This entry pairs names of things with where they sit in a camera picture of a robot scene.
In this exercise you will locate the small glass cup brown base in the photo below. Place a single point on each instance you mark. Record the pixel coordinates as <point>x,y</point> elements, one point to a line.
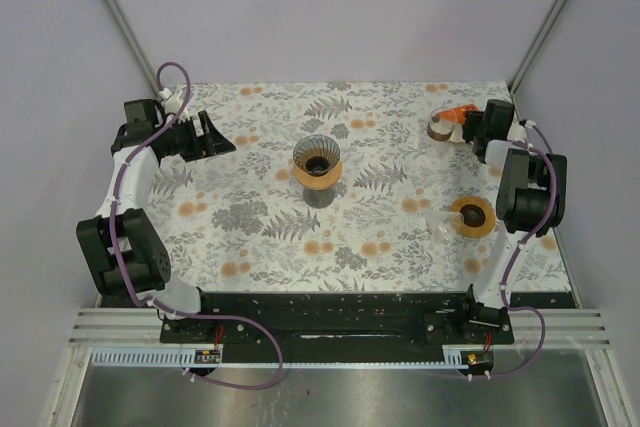
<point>441,124</point>

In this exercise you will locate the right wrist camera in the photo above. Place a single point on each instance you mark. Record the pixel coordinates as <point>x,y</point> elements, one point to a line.
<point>518,131</point>

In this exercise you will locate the floral patterned tablecloth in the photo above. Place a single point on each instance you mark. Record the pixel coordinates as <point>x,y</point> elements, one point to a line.
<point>238,222</point>

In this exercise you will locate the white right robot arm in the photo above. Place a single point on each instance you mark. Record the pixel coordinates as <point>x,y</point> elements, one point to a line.
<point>530,201</point>

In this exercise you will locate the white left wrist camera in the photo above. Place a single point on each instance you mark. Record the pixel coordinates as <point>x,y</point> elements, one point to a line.
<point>172,100</point>

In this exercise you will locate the orange coffee filter pack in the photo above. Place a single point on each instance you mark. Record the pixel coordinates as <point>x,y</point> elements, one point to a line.
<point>461,112</point>

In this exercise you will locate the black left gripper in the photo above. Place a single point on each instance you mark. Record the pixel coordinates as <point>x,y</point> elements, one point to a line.
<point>212,143</point>

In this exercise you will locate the glass coffee carafe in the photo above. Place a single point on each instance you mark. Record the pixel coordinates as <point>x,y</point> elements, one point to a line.
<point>318,199</point>

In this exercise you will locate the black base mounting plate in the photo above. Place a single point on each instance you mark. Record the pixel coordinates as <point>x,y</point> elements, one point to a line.
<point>328,328</point>

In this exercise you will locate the clear glass dripper cone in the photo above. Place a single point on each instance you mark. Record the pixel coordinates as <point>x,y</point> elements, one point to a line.
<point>316,154</point>

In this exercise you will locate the aluminium frame rail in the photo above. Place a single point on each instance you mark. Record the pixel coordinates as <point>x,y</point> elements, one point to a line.
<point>132,44</point>
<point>536,46</point>

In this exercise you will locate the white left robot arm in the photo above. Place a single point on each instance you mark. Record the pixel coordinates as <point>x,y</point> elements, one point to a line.
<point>126,258</point>

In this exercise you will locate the aluminium frame rail right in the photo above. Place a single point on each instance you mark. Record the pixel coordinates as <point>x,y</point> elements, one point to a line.
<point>536,46</point>

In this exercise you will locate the aluminium frame rail left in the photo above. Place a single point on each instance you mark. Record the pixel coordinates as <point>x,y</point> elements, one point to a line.
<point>132,44</point>

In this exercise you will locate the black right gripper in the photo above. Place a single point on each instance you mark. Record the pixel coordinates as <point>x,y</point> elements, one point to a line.
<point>472,118</point>

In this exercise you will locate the white slotted cable duct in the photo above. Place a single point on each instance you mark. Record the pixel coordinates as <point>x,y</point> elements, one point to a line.
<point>156,357</point>

